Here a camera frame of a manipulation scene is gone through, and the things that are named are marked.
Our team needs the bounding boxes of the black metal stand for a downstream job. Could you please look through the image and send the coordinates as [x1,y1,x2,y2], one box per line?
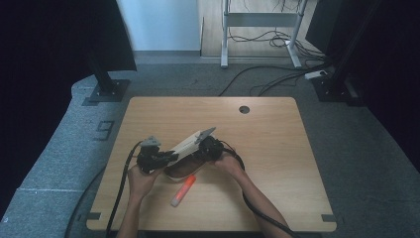
[311,0,384,107]
[86,49,132,103]

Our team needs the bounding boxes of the tangled floor cables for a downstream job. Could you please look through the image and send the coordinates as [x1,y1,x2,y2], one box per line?
[227,29,328,61]

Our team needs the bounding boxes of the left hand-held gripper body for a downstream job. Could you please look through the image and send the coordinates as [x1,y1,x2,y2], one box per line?
[136,135,167,175]

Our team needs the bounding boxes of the white desk frame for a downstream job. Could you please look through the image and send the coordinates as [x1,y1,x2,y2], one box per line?
[220,0,310,69]

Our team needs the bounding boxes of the black floor cable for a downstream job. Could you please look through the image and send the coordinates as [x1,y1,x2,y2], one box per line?
[217,62,331,98]

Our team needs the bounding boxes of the person's left hand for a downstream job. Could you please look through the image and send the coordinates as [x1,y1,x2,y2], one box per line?
[127,164,163,203]

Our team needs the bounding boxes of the orange highlighter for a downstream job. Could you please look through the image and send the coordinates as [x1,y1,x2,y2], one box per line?
[169,175,197,208]

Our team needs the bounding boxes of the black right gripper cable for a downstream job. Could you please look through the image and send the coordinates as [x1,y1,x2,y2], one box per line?
[220,140,300,238]

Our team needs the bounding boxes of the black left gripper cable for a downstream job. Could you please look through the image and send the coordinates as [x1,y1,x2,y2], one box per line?
[105,141,144,238]

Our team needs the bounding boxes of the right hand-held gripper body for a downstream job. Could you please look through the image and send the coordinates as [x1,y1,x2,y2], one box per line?
[193,126,226,164]

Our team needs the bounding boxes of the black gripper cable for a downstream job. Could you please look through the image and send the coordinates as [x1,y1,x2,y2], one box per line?
[220,140,300,238]
[105,141,144,238]

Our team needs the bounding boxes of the white power strip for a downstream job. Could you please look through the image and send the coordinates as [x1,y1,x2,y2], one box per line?
[303,69,329,81]

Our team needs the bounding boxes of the person's right hand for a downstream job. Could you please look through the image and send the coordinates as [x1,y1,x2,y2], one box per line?
[213,153,246,182]

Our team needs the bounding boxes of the dark curtain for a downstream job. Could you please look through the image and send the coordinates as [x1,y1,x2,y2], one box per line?
[305,0,420,163]
[0,0,138,212]

